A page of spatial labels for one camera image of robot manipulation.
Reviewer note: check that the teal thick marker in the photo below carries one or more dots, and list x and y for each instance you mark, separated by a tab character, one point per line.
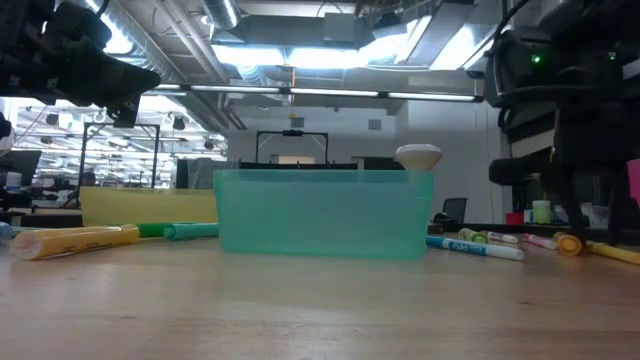
192	231

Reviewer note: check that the blue thick marker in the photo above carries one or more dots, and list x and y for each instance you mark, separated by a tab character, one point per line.
5	230

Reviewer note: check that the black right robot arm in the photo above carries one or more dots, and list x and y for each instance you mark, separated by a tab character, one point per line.
520	70

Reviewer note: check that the yellow translucent plastic bin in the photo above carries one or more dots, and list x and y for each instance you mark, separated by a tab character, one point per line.
145	205

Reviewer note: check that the blue white thin marker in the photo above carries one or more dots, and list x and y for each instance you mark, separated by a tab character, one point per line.
475	248

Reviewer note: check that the black office chair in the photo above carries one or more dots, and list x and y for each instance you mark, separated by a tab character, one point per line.
455	209

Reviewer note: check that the black overhead light bar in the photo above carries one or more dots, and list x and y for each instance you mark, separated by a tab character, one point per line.
330	93

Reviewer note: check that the silver long air duct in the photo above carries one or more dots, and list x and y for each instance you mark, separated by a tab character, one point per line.
145	50

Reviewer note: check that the distant black rig frame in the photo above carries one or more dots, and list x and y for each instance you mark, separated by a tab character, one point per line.
156	160
292	133

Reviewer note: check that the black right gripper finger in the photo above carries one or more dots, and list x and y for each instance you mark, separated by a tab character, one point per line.
570	205
617	205

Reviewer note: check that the person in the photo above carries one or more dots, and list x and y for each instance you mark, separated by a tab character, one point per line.
89	178

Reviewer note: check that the red translucent plastic bin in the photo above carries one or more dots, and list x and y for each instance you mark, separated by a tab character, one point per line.
635	182

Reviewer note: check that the green translucent plastic bin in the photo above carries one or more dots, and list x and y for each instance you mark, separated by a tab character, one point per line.
325	215

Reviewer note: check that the green white container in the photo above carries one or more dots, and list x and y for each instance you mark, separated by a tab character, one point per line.
541	212

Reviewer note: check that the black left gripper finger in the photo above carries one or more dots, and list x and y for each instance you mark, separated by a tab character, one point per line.
127	94
125	75

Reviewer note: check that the orange highlighter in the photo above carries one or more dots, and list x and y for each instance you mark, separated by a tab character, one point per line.
569	245

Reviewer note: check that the yellow-orange thick marker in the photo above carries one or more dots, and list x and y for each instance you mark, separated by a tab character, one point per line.
75	241

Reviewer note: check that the green thick marker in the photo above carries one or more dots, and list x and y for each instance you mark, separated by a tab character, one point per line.
152	230

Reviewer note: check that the green white thin marker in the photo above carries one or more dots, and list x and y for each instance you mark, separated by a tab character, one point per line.
22	229

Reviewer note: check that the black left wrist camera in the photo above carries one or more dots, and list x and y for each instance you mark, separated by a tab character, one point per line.
85	27

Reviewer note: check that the grey ceiling box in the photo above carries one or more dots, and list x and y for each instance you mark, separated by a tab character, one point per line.
340	27

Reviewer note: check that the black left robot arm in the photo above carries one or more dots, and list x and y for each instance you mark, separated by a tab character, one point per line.
20	80

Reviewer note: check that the computer monitor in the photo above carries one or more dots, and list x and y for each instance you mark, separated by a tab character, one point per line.
22	165

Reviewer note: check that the light green highlighter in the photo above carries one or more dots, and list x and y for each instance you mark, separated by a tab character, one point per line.
472	236

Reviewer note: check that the yellow highlighter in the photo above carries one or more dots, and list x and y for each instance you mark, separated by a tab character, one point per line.
612	252

